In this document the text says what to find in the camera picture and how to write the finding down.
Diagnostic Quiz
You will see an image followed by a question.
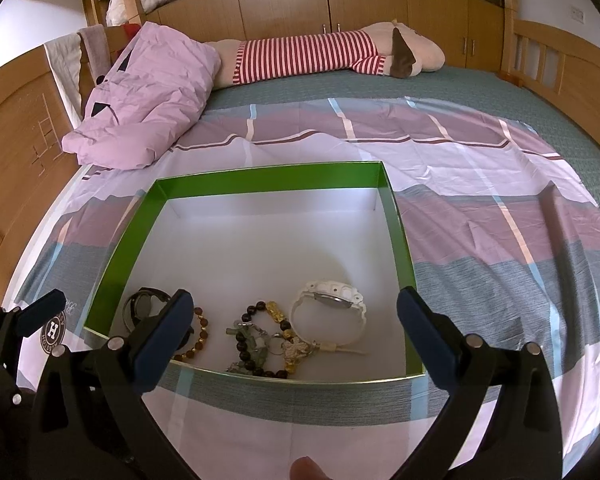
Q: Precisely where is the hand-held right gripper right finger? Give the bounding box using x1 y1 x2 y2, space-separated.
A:
396 286 563 480

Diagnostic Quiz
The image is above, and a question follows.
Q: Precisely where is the silver ornate charm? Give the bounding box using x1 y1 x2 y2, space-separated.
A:
282 337 313 361

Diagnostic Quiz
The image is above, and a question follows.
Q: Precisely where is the dusty pink towel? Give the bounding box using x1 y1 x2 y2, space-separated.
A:
77 24 112 77

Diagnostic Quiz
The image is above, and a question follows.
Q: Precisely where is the person's right hand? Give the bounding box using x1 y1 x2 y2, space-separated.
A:
290 456 331 480

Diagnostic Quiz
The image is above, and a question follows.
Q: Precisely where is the wooden headboard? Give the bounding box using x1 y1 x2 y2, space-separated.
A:
0 25 146 256

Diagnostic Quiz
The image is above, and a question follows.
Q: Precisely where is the white calligraphy wall hanging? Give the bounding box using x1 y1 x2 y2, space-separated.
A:
0 0 88 81

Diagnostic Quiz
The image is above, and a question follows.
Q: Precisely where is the pink pillow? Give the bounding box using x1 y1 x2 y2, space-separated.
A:
61 21 222 170

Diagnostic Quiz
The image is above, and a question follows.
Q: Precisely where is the green stone pendant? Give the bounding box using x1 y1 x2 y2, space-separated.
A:
225 322 271 373

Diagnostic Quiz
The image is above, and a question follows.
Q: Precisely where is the striped plush toy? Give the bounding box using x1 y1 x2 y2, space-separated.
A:
202 21 447 86

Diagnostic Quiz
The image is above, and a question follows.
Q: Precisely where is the wooden bed railing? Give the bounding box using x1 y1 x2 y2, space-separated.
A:
500 10 600 171

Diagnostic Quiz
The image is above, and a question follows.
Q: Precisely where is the teal mattress cover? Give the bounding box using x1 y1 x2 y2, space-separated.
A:
207 67 600 241

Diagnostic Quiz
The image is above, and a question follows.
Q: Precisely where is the black and gold bead bracelet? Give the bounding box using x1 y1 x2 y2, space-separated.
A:
227 300 311 380

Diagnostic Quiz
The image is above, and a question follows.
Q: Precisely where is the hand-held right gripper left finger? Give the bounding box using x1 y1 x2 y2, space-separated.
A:
27 287 196 480

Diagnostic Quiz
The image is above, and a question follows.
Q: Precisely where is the pink and grey bed sheet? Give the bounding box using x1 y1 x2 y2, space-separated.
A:
10 95 600 480

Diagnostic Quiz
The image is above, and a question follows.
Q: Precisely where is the white wristwatch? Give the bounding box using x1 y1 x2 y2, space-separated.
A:
290 281 368 356

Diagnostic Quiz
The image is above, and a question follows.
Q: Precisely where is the red and gold bead bracelet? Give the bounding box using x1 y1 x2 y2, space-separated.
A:
172 306 211 361

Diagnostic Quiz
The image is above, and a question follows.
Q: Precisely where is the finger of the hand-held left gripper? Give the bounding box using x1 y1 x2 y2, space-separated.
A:
0 289 67 357
0 356 43 411

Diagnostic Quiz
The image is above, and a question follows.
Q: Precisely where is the black wristwatch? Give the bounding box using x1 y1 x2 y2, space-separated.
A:
123 287 173 333

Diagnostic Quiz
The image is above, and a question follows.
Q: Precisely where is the green cardboard box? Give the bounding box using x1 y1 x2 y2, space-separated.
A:
82 160 427 386

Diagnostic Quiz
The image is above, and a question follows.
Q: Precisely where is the white cloth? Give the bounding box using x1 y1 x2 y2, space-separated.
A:
44 34 85 128

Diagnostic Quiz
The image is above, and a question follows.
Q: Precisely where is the wooden wall cabinet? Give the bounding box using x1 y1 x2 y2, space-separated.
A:
140 0 511 73

